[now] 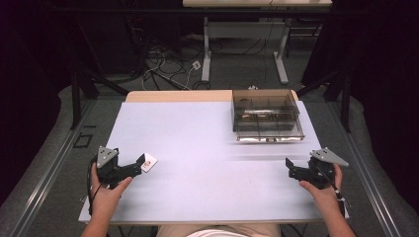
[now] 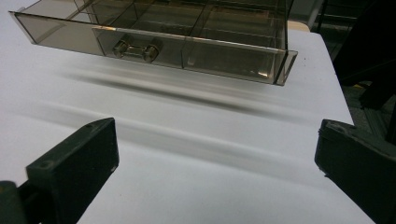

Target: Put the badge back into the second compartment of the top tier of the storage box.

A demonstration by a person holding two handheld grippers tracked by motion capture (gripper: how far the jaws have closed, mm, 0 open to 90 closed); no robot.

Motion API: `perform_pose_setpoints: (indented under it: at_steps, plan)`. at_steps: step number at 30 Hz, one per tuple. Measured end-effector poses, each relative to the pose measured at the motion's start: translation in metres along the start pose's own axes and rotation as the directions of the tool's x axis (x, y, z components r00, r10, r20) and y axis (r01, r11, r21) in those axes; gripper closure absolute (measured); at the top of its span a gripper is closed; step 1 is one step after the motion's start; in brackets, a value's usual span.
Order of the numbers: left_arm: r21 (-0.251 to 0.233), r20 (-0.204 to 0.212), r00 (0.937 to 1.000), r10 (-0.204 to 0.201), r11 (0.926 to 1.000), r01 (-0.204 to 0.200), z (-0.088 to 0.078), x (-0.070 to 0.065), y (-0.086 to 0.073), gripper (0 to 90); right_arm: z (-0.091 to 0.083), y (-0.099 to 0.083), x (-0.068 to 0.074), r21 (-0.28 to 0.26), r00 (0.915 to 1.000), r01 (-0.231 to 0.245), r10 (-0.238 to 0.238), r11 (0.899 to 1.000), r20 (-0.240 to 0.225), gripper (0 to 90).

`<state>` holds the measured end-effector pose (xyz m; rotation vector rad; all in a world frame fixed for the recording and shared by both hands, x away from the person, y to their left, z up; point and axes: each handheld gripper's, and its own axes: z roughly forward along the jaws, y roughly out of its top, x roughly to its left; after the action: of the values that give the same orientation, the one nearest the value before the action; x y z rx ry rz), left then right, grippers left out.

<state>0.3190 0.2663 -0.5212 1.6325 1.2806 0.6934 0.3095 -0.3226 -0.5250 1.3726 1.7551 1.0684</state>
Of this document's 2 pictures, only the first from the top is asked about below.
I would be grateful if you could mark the person's light clothing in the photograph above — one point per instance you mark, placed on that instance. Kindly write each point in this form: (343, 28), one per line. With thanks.
(219, 231)

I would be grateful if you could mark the white power adapter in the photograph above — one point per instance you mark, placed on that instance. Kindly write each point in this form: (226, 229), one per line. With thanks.
(196, 65)

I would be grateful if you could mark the small white card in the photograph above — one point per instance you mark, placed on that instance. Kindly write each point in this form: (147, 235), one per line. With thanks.
(149, 162)

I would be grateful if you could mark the person's right hand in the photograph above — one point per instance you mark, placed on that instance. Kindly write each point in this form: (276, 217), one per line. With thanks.
(324, 192)

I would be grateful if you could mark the grey metal floor rail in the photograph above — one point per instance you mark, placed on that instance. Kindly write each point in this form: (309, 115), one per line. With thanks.
(49, 171)
(369, 174)

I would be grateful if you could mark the clear plastic compartment box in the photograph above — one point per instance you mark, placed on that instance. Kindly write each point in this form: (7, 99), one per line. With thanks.
(267, 115)

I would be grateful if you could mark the black metal stand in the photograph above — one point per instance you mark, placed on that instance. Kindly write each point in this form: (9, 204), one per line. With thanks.
(82, 95)
(342, 98)

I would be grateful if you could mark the person's left hand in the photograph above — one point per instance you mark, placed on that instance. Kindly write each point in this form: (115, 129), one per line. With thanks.
(105, 196)

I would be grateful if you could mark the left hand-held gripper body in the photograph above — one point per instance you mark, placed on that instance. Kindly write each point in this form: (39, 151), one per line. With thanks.
(108, 169)

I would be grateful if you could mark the white desk with metal legs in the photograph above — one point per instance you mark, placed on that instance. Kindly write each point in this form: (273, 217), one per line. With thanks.
(257, 29)

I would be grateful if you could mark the white table mat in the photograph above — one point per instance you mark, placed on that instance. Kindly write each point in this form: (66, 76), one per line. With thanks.
(210, 171)

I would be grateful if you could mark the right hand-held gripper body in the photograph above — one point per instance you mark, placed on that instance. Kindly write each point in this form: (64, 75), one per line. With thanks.
(319, 171)

